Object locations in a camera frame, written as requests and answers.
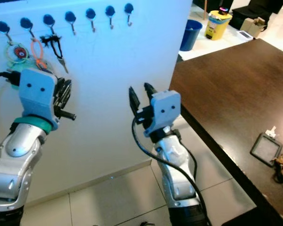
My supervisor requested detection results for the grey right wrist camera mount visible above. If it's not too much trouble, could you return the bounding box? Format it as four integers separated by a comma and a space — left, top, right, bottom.
149, 90, 182, 131

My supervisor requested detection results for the black square badge holder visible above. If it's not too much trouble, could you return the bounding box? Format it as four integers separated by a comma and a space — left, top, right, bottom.
250, 126, 283, 166

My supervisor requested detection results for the small cardboard box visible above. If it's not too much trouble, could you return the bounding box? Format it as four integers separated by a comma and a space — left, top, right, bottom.
241, 17, 267, 38

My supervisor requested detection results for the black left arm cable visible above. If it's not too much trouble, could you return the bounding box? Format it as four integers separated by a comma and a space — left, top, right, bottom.
0, 71, 19, 83

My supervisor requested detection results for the key bunch with metal ring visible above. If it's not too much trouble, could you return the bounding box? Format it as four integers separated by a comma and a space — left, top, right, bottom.
273, 158, 283, 184

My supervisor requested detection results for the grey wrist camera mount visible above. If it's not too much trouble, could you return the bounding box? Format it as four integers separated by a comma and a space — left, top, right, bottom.
149, 90, 182, 131
18, 68, 58, 124

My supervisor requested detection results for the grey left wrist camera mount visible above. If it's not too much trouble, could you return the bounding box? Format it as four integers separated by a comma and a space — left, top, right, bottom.
18, 68, 58, 124

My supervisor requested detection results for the black furniture piece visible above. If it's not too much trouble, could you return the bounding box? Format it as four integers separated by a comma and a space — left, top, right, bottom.
229, 0, 283, 30

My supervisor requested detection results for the green keychain with red tag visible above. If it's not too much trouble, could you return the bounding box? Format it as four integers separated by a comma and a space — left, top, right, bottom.
4, 42, 36, 90

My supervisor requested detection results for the blue disc metal wall hook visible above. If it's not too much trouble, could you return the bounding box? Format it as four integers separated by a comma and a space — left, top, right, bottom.
0, 21, 14, 46
20, 17, 36, 42
65, 11, 77, 36
42, 14, 57, 38
85, 8, 97, 32
105, 5, 116, 30
124, 3, 134, 27

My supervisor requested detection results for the black tassel keychain with key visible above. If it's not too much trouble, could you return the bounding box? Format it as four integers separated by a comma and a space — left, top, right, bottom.
40, 34, 69, 73

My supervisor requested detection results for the flat white device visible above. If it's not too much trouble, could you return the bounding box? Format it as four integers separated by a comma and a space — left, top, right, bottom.
236, 31, 254, 41

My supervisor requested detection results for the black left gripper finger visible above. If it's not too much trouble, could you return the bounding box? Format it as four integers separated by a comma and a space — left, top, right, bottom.
57, 77, 74, 100

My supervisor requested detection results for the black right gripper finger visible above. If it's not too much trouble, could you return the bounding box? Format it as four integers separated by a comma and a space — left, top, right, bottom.
144, 82, 158, 105
129, 87, 143, 116

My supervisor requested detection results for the orange carabiner keychain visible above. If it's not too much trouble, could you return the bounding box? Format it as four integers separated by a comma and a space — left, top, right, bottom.
31, 39, 46, 69

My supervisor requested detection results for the blue plastic waste bin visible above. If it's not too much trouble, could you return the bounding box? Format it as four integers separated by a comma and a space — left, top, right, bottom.
179, 19, 203, 51

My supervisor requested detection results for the yellow plastic bucket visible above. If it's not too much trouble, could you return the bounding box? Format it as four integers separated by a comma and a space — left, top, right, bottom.
205, 7, 233, 40

